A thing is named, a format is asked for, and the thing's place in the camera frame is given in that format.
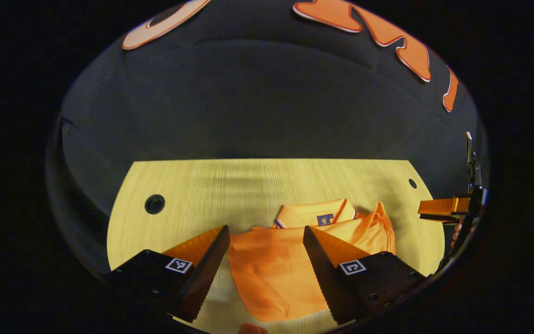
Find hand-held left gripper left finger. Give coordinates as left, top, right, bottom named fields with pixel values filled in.
left=107, top=225, right=230, bottom=323

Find orange T-shirt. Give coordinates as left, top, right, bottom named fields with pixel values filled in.
left=228, top=199, right=396, bottom=322

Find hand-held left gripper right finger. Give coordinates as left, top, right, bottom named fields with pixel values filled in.
left=303, top=226, right=427, bottom=325

